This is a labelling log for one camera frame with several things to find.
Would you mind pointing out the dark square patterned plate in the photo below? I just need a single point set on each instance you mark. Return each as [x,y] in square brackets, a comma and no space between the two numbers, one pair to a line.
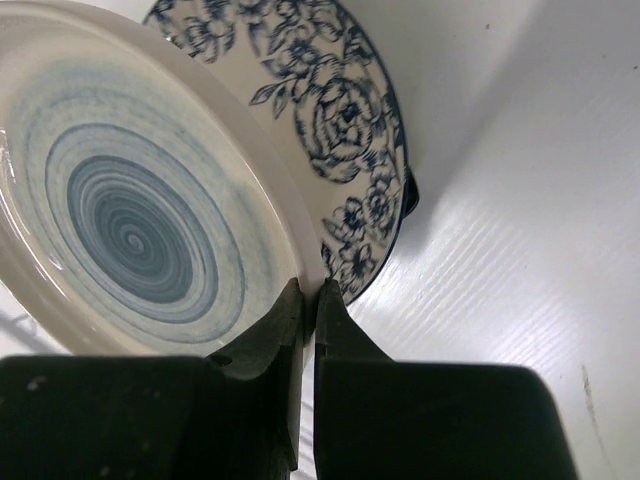
[411,196]

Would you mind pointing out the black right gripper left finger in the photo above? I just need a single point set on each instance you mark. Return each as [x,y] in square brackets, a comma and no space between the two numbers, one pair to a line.
[233,414]

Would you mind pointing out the cream plate with blue centre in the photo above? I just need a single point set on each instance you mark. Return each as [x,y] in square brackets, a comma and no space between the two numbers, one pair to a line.
[143,210]

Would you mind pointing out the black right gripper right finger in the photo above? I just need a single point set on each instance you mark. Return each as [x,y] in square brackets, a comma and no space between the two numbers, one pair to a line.
[377,418]

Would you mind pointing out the blue and white patterned plate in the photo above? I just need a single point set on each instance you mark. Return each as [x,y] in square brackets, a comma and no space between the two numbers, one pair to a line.
[310,76]

